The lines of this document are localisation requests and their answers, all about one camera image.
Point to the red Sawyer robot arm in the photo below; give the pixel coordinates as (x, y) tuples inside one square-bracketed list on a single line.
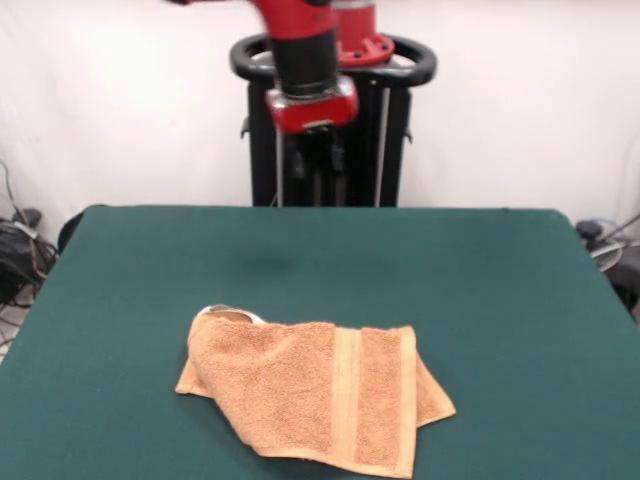
[(305, 55)]

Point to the dark green table cloth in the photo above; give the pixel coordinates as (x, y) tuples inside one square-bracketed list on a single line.
[(500, 300)]

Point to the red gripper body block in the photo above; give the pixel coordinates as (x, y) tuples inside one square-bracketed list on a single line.
[(310, 115)]

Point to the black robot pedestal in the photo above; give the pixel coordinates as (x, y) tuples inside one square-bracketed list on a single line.
[(360, 165)]

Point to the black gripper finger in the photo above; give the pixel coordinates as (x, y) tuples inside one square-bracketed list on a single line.
[(296, 160), (336, 155)]

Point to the grey wheeled stand base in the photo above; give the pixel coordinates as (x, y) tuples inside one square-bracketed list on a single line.
[(607, 260)]

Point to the tan terry towel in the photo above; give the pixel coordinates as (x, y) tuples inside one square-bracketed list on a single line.
[(300, 390)]

